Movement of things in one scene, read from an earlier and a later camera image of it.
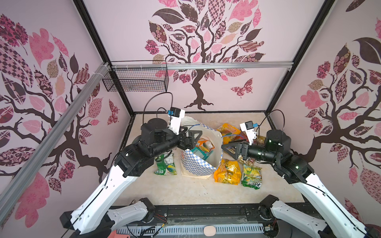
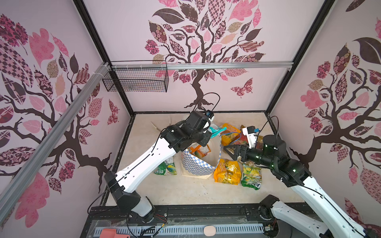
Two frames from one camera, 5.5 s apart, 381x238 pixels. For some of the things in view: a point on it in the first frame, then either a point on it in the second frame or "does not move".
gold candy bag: (260, 140) does not move
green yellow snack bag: (252, 176) does not move
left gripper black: (191, 143) → (206, 135)
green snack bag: (165, 164) does not move
